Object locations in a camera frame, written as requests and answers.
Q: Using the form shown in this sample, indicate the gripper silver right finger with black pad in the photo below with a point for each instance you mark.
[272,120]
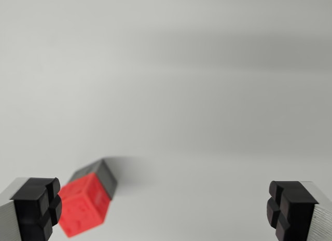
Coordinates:
[293,207]

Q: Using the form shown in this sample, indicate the red embossed rubber cube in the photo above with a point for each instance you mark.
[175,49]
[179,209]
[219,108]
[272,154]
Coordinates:
[83,207]

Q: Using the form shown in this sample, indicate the grey embossed rubber cube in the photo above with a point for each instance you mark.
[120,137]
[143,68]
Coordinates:
[106,177]

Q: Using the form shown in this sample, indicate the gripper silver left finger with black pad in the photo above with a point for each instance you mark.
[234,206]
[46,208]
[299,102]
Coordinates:
[28,207]

